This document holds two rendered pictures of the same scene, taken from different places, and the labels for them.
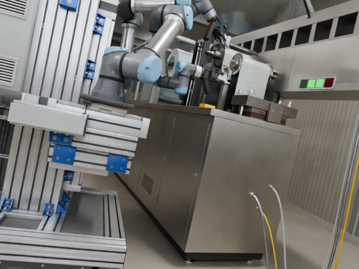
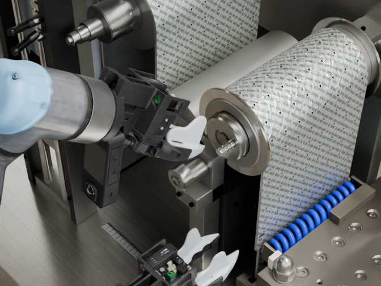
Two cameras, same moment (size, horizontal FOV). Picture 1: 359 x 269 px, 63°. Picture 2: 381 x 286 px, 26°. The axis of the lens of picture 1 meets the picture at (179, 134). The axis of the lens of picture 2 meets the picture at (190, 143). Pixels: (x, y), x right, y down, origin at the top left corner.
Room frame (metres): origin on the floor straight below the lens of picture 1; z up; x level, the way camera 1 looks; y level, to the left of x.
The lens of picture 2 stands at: (1.15, 0.07, 2.11)
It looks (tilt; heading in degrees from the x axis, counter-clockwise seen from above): 45 degrees down; 342
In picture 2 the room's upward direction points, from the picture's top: straight up
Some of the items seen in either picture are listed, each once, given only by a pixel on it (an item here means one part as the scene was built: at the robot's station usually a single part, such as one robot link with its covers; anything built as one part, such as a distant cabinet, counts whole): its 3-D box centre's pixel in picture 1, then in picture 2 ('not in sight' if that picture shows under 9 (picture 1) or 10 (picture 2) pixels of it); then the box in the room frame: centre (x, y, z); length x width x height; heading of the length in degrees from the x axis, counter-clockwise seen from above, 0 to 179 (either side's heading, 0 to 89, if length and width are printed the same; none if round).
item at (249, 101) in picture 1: (264, 107); (372, 247); (1.87, -0.49, 1.00); 0.40 x 0.16 x 0.06; 115
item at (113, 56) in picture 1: (116, 63); not in sight; (1.31, 0.34, 0.98); 0.13 x 0.12 x 0.14; 70
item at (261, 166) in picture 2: (235, 63); (233, 132); (1.97, -0.27, 1.25); 0.15 x 0.01 x 0.15; 25
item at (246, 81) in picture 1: (251, 88); (308, 176); (1.96, -0.40, 1.11); 0.23 x 0.01 x 0.18; 115
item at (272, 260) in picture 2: not in sight; (275, 260); (1.87, -0.31, 1.04); 0.02 x 0.01 x 0.02; 115
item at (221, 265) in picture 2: (224, 78); (218, 263); (1.84, -0.20, 1.11); 0.09 x 0.03 x 0.06; 106
